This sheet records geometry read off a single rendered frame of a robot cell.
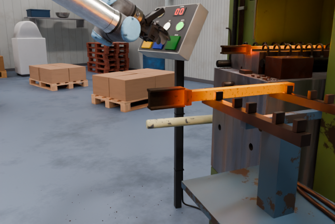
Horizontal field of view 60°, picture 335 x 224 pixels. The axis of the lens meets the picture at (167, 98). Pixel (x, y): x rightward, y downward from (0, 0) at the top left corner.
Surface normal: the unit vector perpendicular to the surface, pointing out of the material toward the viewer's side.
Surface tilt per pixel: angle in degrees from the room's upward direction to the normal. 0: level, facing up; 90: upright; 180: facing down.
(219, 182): 0
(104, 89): 90
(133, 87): 90
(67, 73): 90
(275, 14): 90
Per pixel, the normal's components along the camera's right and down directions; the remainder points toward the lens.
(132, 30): 0.73, 0.18
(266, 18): 0.27, 0.22
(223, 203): 0.00, -0.97
